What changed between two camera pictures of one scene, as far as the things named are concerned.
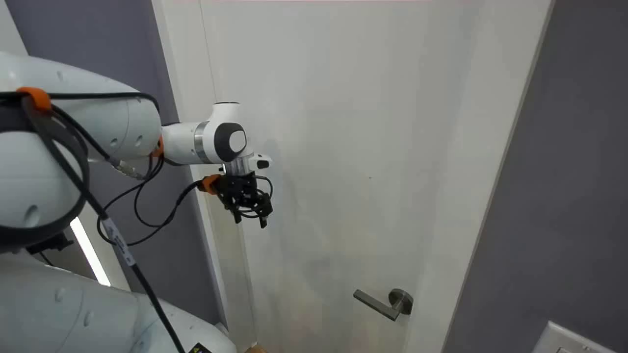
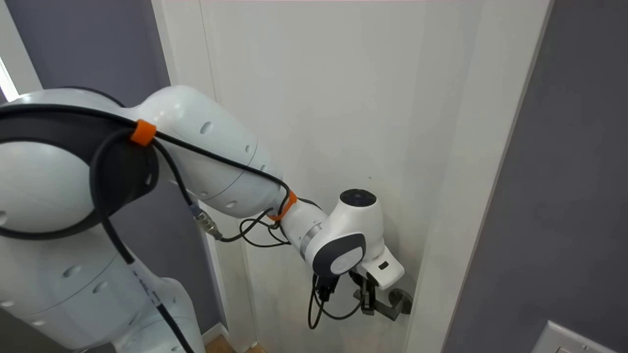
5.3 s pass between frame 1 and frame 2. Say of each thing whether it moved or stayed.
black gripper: moved
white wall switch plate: stayed
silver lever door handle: stayed
